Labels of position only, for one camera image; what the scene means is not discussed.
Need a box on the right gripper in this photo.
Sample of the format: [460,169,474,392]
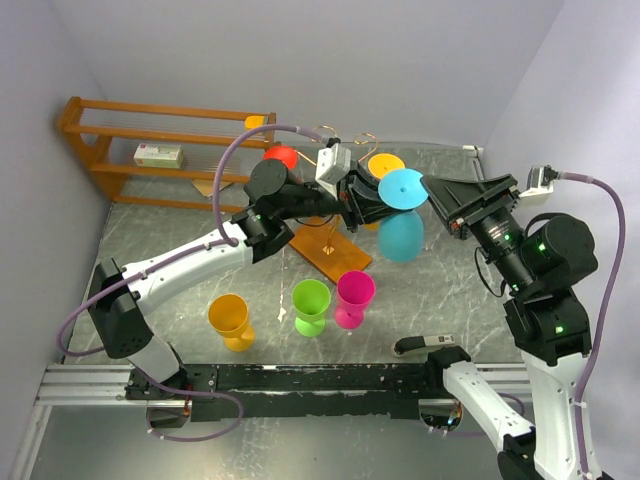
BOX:
[419,171,535,291]

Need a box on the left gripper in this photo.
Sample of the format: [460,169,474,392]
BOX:
[280,161,416,235]

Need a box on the orange wine glass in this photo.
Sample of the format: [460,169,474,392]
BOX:
[208,294,255,352]
[367,153,405,179]

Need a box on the blue wine glass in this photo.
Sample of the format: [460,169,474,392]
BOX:
[377,168,429,263]

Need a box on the red wine glass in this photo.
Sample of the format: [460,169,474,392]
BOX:
[263,145,298,170]

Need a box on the pink wine glass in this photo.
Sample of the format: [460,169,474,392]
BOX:
[334,270,376,330]

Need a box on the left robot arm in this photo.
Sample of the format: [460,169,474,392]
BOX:
[88,159,396,399]

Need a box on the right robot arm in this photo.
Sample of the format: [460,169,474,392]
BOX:
[421,175,608,479]

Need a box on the green wine glass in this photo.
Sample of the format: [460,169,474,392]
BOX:
[292,279,331,338]

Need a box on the wooden shelf rack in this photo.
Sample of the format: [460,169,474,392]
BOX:
[57,96,277,210]

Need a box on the yellow block on shelf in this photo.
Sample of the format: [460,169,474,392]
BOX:
[244,115,268,130]

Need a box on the black white stapler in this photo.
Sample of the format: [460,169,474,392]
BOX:
[391,334,456,358]

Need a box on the white box on shelf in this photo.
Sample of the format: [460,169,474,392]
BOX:
[133,143,184,169]

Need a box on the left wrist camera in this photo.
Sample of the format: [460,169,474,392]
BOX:
[315,143,351,198]

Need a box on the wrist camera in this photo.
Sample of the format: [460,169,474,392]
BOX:
[315,143,351,198]
[520,165,557,198]

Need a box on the gold wire glass rack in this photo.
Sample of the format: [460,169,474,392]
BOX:
[289,137,372,283]

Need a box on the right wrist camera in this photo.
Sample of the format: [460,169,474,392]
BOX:
[520,165,557,198]

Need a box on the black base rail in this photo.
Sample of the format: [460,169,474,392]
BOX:
[125,363,453,422]

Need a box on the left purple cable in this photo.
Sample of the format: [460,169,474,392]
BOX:
[58,124,334,442]

